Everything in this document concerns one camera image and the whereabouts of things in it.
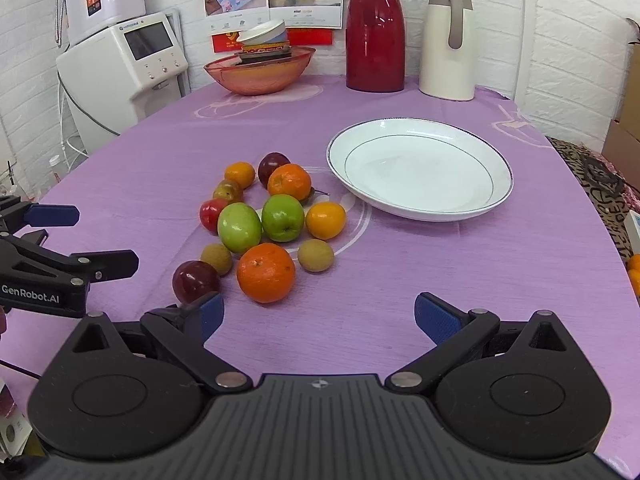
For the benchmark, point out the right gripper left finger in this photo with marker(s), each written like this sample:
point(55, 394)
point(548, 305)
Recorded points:
point(178, 335)

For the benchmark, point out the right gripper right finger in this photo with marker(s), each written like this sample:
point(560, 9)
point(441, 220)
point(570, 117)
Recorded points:
point(458, 337)

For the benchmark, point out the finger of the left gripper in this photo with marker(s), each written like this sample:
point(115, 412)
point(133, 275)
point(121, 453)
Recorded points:
point(108, 266)
point(51, 215)

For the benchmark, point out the dark plum front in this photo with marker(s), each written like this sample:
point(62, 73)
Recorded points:
point(194, 279)

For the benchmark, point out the dark plum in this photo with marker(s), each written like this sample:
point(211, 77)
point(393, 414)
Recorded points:
point(194, 279)
point(269, 164)

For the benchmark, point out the brown longan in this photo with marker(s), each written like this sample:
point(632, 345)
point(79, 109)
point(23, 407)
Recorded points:
point(219, 257)
point(315, 256)

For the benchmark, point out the large front orange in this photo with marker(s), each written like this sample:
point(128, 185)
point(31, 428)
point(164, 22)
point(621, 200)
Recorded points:
point(266, 273)

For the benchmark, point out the green apple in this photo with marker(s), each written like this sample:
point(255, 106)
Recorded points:
point(283, 218)
point(239, 228)

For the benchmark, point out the red tomato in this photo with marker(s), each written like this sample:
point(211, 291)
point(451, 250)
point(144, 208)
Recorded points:
point(209, 213)

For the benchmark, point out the red yellow small fruit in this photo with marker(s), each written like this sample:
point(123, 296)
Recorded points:
point(228, 190)

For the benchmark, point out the small back orange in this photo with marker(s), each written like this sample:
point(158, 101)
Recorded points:
point(242, 173)

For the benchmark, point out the yellow orange kumquat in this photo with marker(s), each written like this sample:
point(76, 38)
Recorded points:
point(325, 220)

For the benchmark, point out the orange with leaf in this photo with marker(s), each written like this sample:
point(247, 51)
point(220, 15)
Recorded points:
point(290, 179)

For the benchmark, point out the dark plum back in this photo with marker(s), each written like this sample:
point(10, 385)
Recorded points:
point(269, 164)

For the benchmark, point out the white water dispenser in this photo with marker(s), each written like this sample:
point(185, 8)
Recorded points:
point(123, 74)

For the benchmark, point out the purple tablecloth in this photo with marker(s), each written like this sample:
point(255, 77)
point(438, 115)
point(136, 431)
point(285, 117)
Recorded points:
point(544, 248)

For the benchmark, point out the white porcelain plate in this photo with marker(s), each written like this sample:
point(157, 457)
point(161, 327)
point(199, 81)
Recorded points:
point(420, 170)

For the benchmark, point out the oranges on bench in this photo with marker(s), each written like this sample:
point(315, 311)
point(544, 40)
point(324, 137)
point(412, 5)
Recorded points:
point(633, 272)

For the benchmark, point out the white power strip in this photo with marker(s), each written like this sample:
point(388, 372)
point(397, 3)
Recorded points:
point(632, 227)

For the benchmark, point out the leopard print cloth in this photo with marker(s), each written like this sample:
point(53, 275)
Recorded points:
point(605, 186)

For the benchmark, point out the orange plastic bowl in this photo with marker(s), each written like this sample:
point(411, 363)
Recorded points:
point(269, 75)

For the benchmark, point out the cardboard boxes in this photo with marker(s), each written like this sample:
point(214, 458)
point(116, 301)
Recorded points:
point(622, 143)

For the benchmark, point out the white thermos jug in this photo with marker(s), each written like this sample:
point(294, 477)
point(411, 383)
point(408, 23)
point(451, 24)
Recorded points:
point(447, 68)

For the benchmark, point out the stacked small bowls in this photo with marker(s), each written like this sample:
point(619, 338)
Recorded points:
point(264, 42)

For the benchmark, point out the red thermos jug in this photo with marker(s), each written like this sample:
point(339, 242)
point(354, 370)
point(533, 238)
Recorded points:
point(375, 46)

